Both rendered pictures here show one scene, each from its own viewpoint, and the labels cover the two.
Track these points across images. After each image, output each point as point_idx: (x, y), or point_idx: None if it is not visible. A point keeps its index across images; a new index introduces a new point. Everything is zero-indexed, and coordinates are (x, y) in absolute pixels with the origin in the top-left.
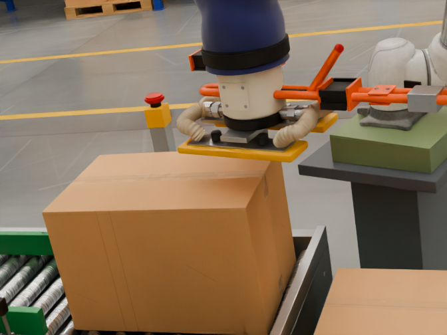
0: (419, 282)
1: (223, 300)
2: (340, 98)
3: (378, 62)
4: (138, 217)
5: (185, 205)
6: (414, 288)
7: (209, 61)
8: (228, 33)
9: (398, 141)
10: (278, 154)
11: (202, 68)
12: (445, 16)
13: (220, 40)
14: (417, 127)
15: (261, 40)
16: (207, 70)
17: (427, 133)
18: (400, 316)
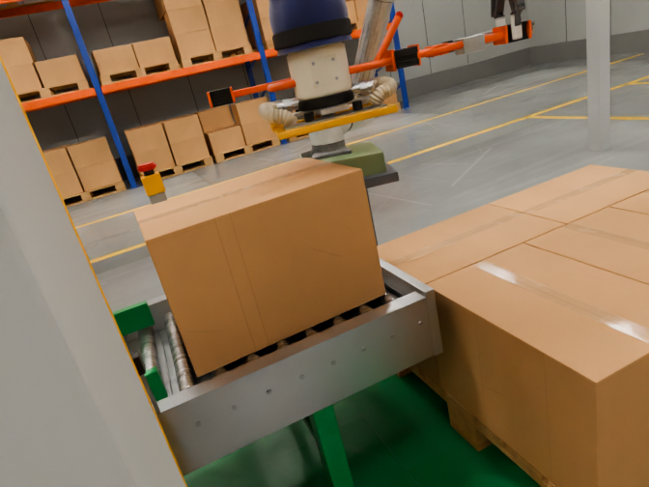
0: (430, 233)
1: (348, 272)
2: (412, 54)
3: None
4: (262, 211)
5: (304, 186)
6: (434, 236)
7: (300, 36)
8: (321, 0)
9: (355, 156)
10: (384, 107)
11: (222, 102)
12: (360, 62)
13: (312, 10)
14: (354, 151)
15: (344, 10)
16: (294, 49)
17: (366, 150)
18: (451, 247)
